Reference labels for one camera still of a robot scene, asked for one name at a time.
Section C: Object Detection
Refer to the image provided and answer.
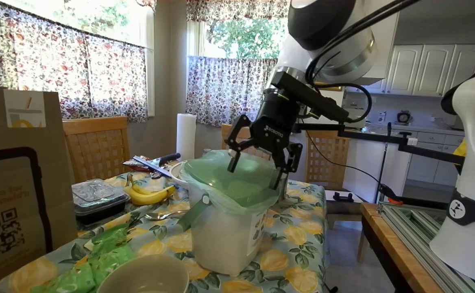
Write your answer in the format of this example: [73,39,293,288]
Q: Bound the floral valance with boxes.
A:
[185,0,291,23]

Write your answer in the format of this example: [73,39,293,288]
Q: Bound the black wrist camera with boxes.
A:
[270,70,351,124]

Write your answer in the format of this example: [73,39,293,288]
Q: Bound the lemon print tablecloth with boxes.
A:
[0,169,329,293]

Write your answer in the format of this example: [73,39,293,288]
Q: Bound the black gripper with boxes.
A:
[223,88,309,192]

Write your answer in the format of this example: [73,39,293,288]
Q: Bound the aluminium mounting rail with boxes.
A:
[377,202,475,293]

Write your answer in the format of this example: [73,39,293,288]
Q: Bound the brown cardboard box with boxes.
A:
[0,86,80,291]

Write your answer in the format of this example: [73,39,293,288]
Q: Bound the floral curtain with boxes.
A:
[0,0,150,122]
[185,54,280,128]

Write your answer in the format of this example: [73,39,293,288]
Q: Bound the metal spoon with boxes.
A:
[145,210,171,221]

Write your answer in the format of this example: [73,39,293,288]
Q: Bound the white kitchen wall cabinets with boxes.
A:
[385,44,475,98]

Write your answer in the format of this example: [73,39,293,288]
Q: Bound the white ceramic bowl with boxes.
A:
[96,252,192,293]

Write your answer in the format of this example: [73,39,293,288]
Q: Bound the wooden bench top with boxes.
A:
[358,202,446,293]

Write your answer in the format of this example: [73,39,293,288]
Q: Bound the black food container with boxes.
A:
[72,177,130,226]

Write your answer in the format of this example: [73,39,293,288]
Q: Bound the white paper towel roll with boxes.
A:
[174,112,198,159]

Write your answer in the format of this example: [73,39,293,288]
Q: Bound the black camera boom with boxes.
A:
[296,120,467,210]

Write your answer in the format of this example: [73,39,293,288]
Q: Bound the yellow banana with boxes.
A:
[125,182,176,207]

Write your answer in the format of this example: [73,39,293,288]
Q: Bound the green plastic bags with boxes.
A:
[31,225,138,293]

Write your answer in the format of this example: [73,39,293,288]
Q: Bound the blue white packet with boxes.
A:
[122,151,182,177]

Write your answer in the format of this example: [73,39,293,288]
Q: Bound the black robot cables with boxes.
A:
[304,0,418,192]

